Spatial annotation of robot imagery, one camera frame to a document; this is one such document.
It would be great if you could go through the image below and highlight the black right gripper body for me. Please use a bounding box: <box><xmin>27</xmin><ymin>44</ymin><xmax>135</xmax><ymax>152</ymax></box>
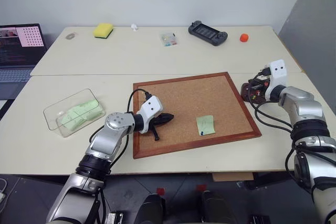
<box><xmin>252</xmin><ymin>74</ymin><xmax>271</xmax><ymax>90</ymax></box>

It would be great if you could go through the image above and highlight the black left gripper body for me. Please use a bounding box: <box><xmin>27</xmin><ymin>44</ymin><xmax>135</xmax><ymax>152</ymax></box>
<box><xmin>148</xmin><ymin>113</ymin><xmax>164</xmax><ymax>129</ymax></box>

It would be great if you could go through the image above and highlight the dark brown tray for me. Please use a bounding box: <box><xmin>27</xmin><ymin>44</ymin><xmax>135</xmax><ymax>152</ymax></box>
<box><xmin>240</xmin><ymin>78</ymin><xmax>271</xmax><ymax>105</ymax></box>

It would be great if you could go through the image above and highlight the green sticky note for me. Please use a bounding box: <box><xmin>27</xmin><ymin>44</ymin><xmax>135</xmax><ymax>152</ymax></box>
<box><xmin>196</xmin><ymin>114</ymin><xmax>217</xmax><ymax>136</ymax></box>

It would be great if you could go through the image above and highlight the clear bag of pushpins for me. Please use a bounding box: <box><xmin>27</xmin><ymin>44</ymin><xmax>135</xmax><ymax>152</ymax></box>
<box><xmin>160</xmin><ymin>32</ymin><xmax>181</xmax><ymax>47</ymax></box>

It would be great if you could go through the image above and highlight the black labelled box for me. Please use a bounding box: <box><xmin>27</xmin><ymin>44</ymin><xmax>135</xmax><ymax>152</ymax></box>
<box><xmin>106</xmin><ymin>210</ymin><xmax>127</xmax><ymax>224</ymax></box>

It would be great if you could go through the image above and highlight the clear plastic box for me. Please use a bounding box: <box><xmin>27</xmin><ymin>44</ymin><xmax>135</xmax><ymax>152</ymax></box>
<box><xmin>43</xmin><ymin>88</ymin><xmax>107</xmax><ymax>139</ymax></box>

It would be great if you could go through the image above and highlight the wood-framed cork board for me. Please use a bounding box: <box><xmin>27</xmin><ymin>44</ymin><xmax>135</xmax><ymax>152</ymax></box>
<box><xmin>132</xmin><ymin>71</ymin><xmax>262</xmax><ymax>160</ymax></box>

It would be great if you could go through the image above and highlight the black handheld game controller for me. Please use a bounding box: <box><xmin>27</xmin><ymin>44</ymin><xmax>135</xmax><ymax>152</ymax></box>
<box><xmin>187</xmin><ymin>20</ymin><xmax>229</xmax><ymax>47</ymax></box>

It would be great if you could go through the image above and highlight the pile of green notes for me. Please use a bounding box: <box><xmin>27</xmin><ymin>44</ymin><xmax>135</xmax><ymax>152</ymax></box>
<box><xmin>60</xmin><ymin>99</ymin><xmax>103</xmax><ymax>131</ymax></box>

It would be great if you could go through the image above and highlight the dark rounded shape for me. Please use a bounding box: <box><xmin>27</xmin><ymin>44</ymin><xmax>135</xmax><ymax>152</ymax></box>
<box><xmin>135</xmin><ymin>193</ymin><xmax>166</xmax><ymax>224</ymax></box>

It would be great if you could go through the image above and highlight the brown cardboard piece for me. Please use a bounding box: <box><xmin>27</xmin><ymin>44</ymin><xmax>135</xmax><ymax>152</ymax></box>
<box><xmin>212</xmin><ymin>172</ymin><xmax>254</xmax><ymax>182</ymax></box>

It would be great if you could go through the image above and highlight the yellow and green sponge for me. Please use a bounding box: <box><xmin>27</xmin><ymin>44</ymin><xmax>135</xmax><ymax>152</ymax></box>
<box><xmin>92</xmin><ymin>23</ymin><xmax>114</xmax><ymax>39</ymax></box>

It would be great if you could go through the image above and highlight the grey laptop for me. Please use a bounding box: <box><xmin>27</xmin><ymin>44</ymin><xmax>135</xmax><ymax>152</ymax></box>
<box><xmin>0</xmin><ymin>23</ymin><xmax>48</xmax><ymax>99</ymax></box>

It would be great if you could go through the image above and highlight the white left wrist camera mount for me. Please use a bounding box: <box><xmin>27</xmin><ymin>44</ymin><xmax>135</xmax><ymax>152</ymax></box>
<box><xmin>136</xmin><ymin>95</ymin><xmax>164</xmax><ymax>134</ymax></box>

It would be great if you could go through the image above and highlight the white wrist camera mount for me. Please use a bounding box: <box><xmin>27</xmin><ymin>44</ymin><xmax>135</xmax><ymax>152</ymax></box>
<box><xmin>263</xmin><ymin>59</ymin><xmax>288</xmax><ymax>102</ymax></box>
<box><xmin>136</xmin><ymin>95</ymin><xmax>164</xmax><ymax>134</ymax></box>

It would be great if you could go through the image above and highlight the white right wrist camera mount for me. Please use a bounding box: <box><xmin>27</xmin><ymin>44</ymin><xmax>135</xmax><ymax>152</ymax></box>
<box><xmin>263</xmin><ymin>59</ymin><xmax>288</xmax><ymax>102</ymax></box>

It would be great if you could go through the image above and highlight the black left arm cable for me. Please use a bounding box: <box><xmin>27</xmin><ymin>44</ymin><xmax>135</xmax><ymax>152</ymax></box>
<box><xmin>126</xmin><ymin>88</ymin><xmax>152</xmax><ymax>115</ymax></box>

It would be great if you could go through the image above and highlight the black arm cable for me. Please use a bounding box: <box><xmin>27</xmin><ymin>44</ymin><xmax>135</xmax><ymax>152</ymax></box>
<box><xmin>126</xmin><ymin>88</ymin><xmax>152</xmax><ymax>115</ymax></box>
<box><xmin>253</xmin><ymin>100</ymin><xmax>300</xmax><ymax>141</ymax></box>

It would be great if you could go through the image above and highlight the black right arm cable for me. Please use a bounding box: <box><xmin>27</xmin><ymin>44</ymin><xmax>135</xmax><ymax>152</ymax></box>
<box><xmin>253</xmin><ymin>100</ymin><xmax>300</xmax><ymax>141</ymax></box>

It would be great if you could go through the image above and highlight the white cable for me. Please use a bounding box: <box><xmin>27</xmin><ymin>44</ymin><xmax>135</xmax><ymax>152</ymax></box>
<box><xmin>0</xmin><ymin>178</ymin><xmax>8</xmax><ymax>201</ymax></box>

